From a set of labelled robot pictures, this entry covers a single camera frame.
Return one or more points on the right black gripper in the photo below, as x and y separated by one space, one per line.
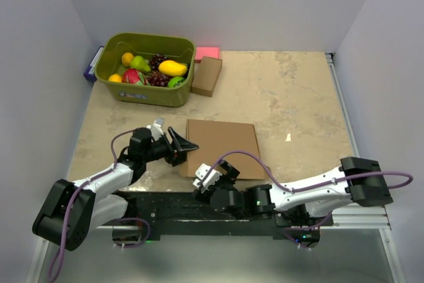
230 175

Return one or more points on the small folded cardboard box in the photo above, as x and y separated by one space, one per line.
206 76

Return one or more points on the purple rectangular box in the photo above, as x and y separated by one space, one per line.
89 72

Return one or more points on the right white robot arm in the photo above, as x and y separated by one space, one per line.
356 180

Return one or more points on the purple grapes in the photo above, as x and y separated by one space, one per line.
156 60
158 79

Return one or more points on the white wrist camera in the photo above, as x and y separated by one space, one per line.
156 128
205 177

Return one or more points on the yellow mango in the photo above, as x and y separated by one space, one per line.
172 68

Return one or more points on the orange fruit front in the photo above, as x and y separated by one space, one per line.
116 78

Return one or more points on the large cardboard box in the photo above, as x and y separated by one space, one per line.
215 138

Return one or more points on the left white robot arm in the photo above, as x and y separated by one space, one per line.
72 209

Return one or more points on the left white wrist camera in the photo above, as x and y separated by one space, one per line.
156 128

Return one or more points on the green round fruit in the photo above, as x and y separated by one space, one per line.
175 82

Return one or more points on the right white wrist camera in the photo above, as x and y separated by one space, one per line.
205 177

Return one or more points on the purple grapes front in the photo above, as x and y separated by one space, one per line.
158 79

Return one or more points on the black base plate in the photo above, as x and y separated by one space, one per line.
224 213

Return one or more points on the olive green plastic bin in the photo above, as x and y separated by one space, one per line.
177 49

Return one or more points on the pink sticky note pad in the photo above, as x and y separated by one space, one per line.
204 51

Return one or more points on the orange fruit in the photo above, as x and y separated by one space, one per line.
127 59
116 78

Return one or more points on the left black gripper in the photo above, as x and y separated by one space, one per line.
175 157

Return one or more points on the orange fruit back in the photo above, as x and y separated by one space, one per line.
127 59

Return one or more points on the green pear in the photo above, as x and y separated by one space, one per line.
140 64

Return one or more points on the purple grapes back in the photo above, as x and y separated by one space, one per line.
156 60

